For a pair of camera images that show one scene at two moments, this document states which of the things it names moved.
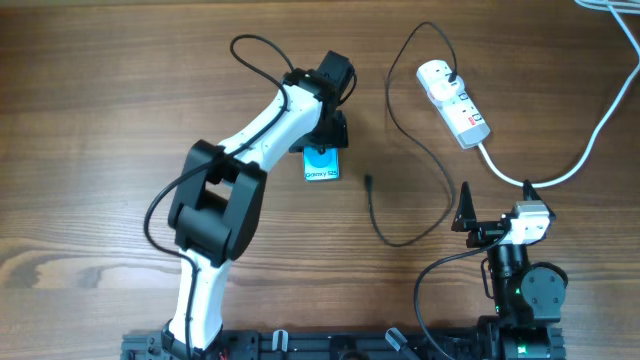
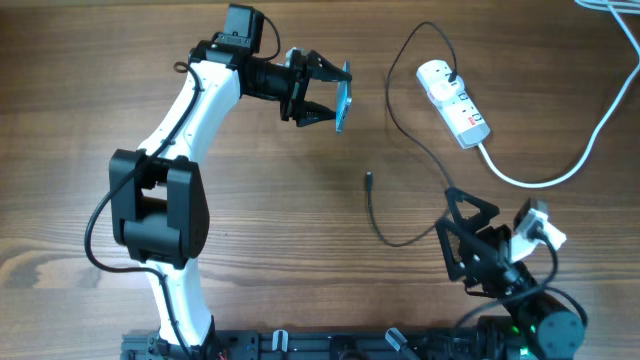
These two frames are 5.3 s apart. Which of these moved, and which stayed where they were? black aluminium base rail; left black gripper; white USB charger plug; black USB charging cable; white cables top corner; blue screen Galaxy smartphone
Moved: left black gripper; blue screen Galaxy smartphone
Stayed: white cables top corner; black aluminium base rail; black USB charging cable; white USB charger plug
